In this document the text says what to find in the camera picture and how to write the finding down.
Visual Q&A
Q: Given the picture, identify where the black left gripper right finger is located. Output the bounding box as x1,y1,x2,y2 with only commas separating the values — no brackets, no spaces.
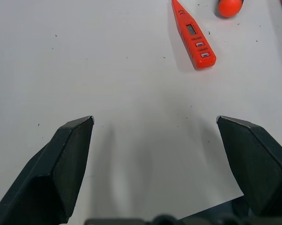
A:
216,115,282,218

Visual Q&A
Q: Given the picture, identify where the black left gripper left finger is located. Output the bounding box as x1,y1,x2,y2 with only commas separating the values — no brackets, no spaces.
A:
0,115,95,225

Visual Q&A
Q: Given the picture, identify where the orange voltage tester pen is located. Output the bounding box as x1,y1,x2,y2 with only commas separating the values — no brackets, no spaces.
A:
171,0,217,70

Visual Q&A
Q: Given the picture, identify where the orange black handled screwdriver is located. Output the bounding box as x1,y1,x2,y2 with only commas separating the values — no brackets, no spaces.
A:
217,0,245,18

